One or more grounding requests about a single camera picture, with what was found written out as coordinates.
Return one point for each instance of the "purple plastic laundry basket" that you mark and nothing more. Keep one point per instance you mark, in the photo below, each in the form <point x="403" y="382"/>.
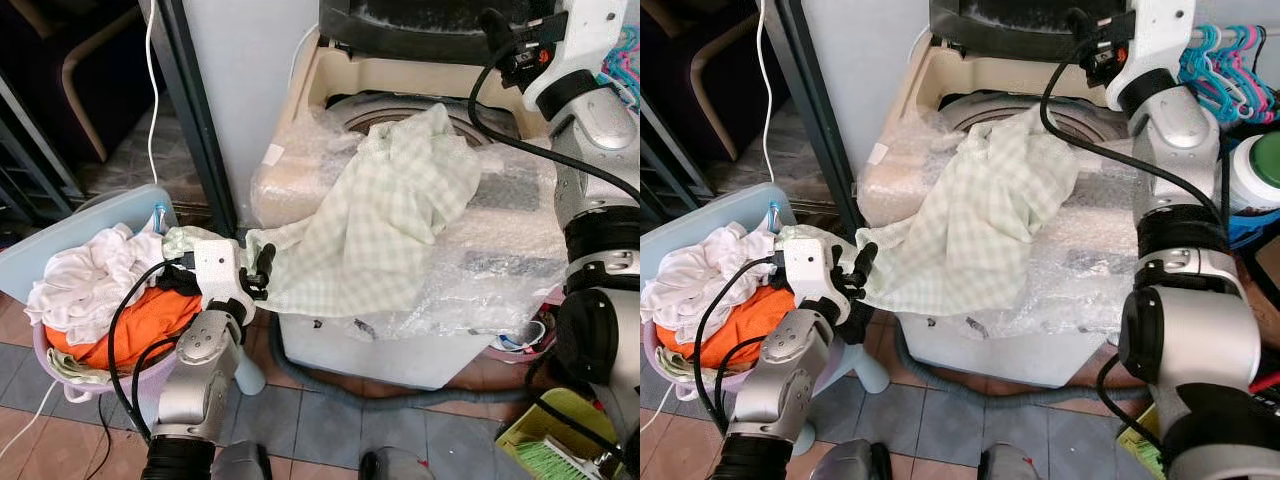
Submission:
<point x="690" y="388"/>
<point x="120" y="387"/>

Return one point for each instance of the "dark metal rack frame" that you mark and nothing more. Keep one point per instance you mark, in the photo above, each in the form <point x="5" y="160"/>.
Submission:
<point x="30" y="165"/>
<point x="660" y="170"/>

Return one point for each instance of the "pale green checked cloth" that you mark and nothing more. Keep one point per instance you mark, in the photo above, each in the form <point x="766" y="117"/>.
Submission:
<point x="985" y="210"/>
<point x="390" y="210"/>

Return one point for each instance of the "dark metal door post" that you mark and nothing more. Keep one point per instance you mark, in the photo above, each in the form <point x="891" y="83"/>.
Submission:
<point x="815" y="120"/>
<point x="195" y="120"/>

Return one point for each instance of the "grey robot foot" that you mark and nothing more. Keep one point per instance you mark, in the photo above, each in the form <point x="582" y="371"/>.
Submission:
<point x="1010" y="465"/>
<point x="240" y="462"/>
<point x="850" y="462"/>

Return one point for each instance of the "pink plastic clothes hanger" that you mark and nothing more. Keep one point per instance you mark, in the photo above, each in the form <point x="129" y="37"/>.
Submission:
<point x="630" y="45"/>
<point x="1262" y="95"/>

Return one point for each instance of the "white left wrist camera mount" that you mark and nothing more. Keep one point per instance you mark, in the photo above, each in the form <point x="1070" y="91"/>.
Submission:
<point x="218" y="268"/>
<point x="808" y="266"/>

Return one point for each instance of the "clear bubble wrap sheet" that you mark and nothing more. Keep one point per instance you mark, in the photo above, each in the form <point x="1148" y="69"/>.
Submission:
<point x="1080" y="270"/>
<point x="500" y="260"/>

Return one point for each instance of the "green dustpan with brush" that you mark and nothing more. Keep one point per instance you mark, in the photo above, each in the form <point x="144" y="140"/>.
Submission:
<point x="560" y="420"/>
<point x="1140" y="450"/>

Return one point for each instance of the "dark chair with wooden frame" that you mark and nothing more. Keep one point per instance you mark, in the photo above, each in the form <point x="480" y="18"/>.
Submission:
<point x="665" y="60"/>
<point x="40" y="70"/>

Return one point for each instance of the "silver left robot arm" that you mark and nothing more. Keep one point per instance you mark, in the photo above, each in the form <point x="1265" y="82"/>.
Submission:
<point x="790" y="370"/>
<point x="205" y="370"/>

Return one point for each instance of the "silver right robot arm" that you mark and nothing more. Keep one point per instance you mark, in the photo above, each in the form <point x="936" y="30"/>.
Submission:
<point x="1185" y="350"/>
<point x="600" y="340"/>

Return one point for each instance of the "white top-load washing machine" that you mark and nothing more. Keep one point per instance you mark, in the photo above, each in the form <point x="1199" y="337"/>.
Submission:
<point x="400" y="365"/>
<point x="1010" y="360"/>

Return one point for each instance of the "blue plastic basket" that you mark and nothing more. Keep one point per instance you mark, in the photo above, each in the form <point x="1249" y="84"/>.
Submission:
<point x="1255" y="230"/>

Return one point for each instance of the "orange garment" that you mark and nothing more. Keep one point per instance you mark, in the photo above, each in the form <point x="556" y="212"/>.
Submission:
<point x="735" y="330"/>
<point x="140" y="330"/>

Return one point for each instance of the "pale cloth in basket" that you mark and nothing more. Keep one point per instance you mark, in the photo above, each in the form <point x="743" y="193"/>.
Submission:
<point x="70" y="368"/>
<point x="675" y="362"/>

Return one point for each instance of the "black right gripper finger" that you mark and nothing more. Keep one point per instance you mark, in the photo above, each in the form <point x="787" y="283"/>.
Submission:
<point x="496" y="30"/>
<point x="1081" y="30"/>

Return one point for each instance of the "dark grey washing machine lid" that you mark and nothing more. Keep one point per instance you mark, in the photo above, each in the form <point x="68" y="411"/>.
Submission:
<point x="420" y="25"/>
<point x="1000" y="25"/>

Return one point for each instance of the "grey right robot foot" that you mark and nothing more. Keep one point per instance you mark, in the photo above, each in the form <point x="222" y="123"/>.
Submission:
<point x="1010" y="465"/>

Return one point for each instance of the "white crumpled garment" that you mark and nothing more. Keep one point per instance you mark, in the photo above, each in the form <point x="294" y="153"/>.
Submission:
<point x="85" y="280"/>
<point x="700" y="280"/>

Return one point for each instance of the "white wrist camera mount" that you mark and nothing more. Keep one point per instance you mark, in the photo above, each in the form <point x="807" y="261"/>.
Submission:
<point x="1160" y="35"/>
<point x="808" y="266"/>
<point x="218" y="268"/>
<point x="585" y="35"/>

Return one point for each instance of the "light blue plastic chair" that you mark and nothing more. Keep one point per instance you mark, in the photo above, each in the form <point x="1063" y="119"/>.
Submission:
<point x="90" y="215"/>
<point x="720" y="205"/>

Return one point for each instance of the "white bottle with green cap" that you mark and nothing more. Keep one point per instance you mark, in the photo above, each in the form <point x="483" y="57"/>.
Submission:
<point x="1255" y="180"/>

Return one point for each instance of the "grey left robot foot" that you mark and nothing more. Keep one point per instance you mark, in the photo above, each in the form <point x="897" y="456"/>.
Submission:
<point x="240" y="462"/>
<point x="850" y="462"/>

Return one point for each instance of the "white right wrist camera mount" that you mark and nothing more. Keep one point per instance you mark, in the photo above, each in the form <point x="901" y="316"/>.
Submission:
<point x="1160" y="35"/>
<point x="585" y="35"/>

